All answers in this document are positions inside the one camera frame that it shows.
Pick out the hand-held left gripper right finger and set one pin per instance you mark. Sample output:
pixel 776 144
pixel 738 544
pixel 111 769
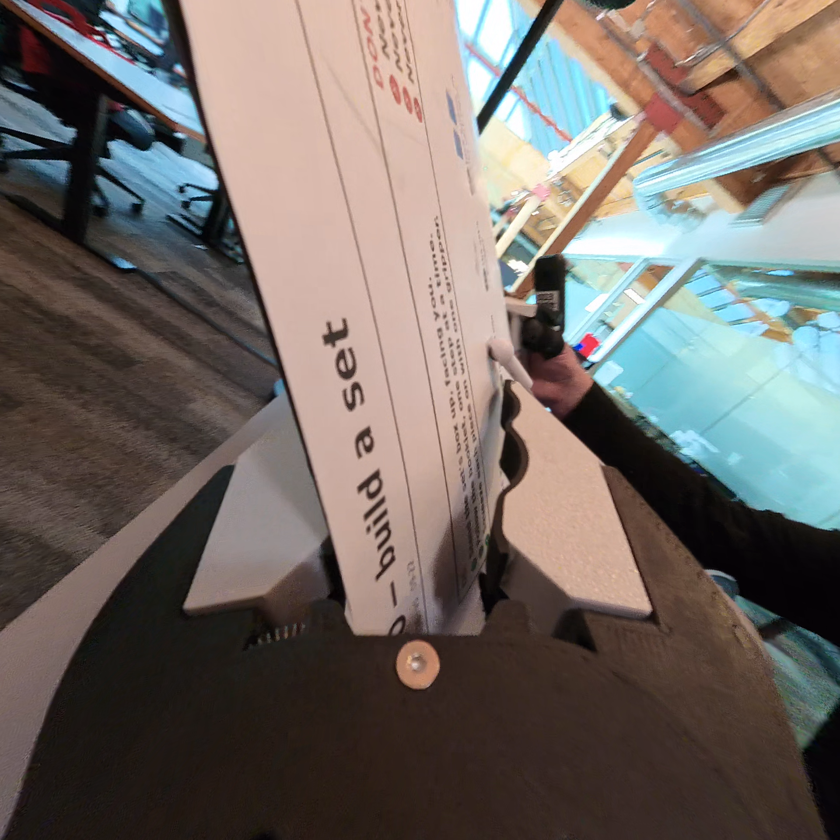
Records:
pixel 571 525

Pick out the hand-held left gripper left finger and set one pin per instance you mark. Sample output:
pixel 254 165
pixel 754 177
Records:
pixel 262 538

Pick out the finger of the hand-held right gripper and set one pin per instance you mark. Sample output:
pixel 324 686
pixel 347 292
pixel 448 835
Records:
pixel 508 361
pixel 522 308

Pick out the printed instruction board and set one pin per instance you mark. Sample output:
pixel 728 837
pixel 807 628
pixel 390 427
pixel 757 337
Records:
pixel 315 262

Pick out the person's right hand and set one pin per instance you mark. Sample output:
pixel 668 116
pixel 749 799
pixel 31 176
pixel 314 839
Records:
pixel 564 384

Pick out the black pole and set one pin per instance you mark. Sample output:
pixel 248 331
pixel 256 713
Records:
pixel 518 65

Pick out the black office chair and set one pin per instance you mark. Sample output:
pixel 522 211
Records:
pixel 216 216
pixel 128 131

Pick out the office desk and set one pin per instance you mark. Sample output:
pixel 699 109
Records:
pixel 131 79

